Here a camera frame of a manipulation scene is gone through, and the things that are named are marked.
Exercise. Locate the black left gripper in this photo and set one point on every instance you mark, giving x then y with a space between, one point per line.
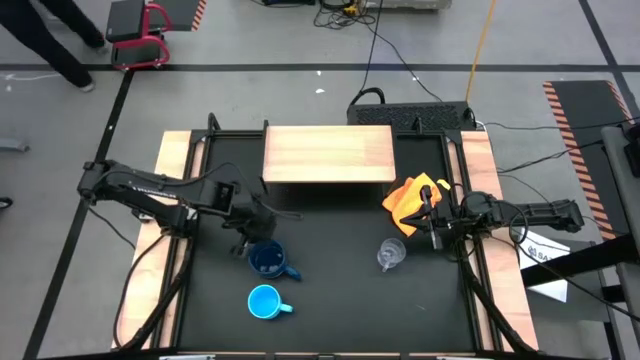
255 220

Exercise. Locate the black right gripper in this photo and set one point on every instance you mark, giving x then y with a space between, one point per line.
452 220

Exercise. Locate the dark blue ceramic mug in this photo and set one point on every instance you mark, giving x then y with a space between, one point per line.
270 262

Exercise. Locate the clear plastic mug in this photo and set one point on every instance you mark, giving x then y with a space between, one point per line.
391 251

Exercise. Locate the light blue plastic mug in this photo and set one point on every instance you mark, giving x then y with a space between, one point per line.
265 301

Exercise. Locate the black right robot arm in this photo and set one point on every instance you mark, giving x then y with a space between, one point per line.
540 212

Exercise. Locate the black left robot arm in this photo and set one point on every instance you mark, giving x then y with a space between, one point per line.
150 187

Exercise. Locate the wooden shelf with black legs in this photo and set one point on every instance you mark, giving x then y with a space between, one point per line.
330 152

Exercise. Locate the orange cloth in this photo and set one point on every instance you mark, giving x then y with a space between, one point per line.
400 200

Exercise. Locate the white paper sheet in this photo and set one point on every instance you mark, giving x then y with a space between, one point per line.
537 252

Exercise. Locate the black beam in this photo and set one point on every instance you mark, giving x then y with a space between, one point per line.
580 260

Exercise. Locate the large black hazard-striped mat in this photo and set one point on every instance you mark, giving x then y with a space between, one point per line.
585 140

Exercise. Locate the grey furniture panel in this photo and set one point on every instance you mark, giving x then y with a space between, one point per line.
617 200

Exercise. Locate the grey metal box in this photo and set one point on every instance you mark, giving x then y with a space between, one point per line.
410 4

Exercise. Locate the red and black step cart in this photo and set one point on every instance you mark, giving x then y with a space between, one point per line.
135 42

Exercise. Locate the small black hazard-striped mat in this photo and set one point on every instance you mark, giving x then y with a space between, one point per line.
182 12

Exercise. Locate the grey metal table foot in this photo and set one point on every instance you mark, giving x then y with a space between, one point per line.
12 145

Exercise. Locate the person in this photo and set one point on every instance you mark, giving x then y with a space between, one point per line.
50 45

